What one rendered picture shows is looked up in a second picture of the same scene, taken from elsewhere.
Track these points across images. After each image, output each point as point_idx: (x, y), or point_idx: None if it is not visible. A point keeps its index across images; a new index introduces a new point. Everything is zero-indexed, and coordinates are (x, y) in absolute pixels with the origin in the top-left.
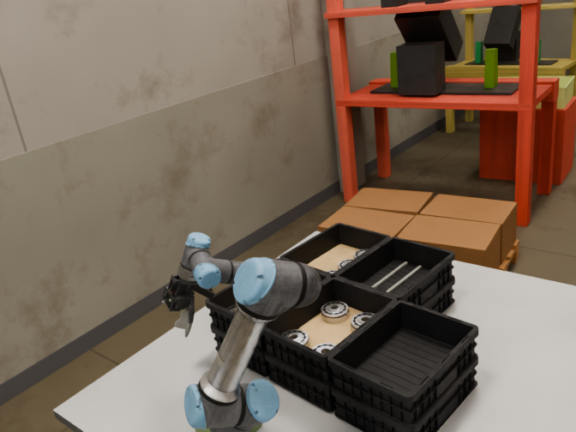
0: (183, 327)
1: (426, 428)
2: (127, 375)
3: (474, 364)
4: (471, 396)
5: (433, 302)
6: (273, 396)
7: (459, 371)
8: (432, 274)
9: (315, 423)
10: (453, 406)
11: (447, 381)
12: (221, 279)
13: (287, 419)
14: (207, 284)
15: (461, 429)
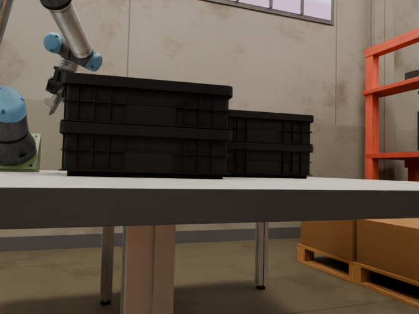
0: (48, 104)
1: (97, 149)
2: (41, 170)
3: (217, 133)
4: (207, 179)
5: (268, 149)
6: (11, 101)
7: (184, 123)
8: (268, 114)
9: (61, 173)
10: (163, 164)
11: (150, 113)
12: (62, 49)
13: (53, 172)
14: (48, 45)
15: (147, 178)
